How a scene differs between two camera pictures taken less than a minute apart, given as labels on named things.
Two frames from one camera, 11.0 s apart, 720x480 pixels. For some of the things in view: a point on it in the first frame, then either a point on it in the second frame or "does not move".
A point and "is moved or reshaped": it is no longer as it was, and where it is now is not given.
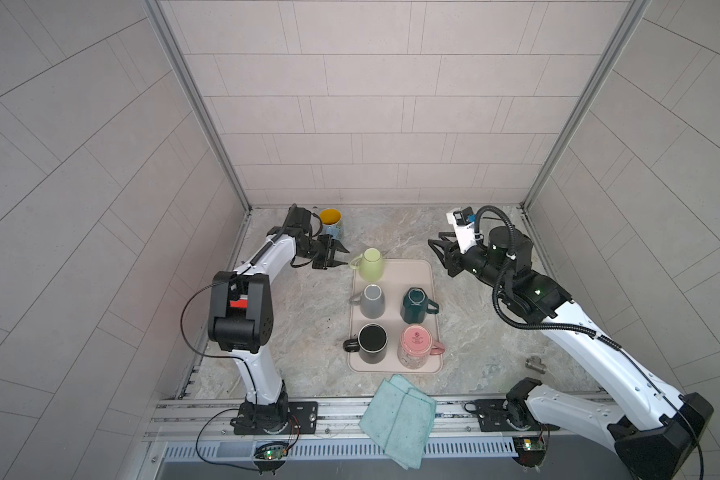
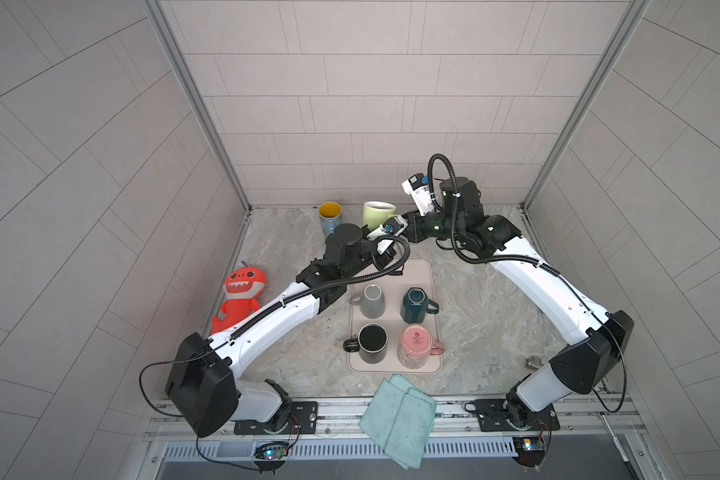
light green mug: [369, 264] is moved or reshaped
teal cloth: [400, 419] does not move
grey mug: [371, 300] does not move
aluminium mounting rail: [213, 417] does not move
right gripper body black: [474, 261] to [421, 226]
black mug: [371, 343] does not move
